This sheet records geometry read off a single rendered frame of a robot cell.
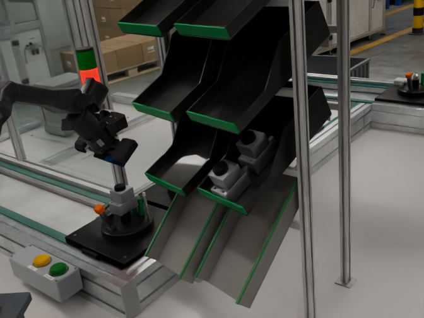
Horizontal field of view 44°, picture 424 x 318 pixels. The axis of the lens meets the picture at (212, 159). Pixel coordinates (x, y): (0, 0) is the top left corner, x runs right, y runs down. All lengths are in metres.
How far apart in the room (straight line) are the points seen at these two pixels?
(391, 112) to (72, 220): 1.28
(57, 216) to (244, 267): 0.77
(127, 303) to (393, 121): 1.34
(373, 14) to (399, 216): 6.38
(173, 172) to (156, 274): 0.30
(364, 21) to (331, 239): 6.34
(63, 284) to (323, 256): 0.66
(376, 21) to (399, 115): 5.82
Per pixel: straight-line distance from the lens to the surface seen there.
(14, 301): 1.11
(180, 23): 0.92
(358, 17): 7.53
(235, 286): 1.09
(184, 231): 1.20
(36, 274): 1.36
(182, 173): 1.10
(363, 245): 1.46
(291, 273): 1.36
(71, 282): 1.33
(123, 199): 1.36
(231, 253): 1.12
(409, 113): 2.16
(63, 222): 1.64
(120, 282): 1.24
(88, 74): 1.47
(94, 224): 1.47
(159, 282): 1.32
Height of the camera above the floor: 1.67
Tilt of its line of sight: 24 degrees down
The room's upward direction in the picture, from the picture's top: 7 degrees counter-clockwise
